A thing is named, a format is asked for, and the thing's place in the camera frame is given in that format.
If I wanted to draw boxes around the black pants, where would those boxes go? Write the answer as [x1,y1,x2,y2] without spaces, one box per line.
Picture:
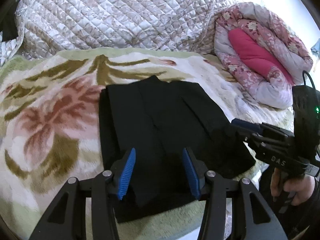
[99,76,255,223]

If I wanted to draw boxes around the person's right hand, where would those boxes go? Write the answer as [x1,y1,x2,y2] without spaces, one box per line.
[270,168,316,206]

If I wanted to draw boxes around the pink floral rolled comforter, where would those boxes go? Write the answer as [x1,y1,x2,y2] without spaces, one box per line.
[214,2,313,109]

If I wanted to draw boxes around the green floral plush blanket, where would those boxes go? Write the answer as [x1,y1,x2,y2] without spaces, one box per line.
[1,48,293,239]

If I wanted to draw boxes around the white quilted bedspread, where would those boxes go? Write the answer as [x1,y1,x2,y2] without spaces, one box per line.
[1,0,239,63]

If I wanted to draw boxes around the black garment at bed head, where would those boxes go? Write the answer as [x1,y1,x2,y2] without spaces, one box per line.
[1,0,18,42]

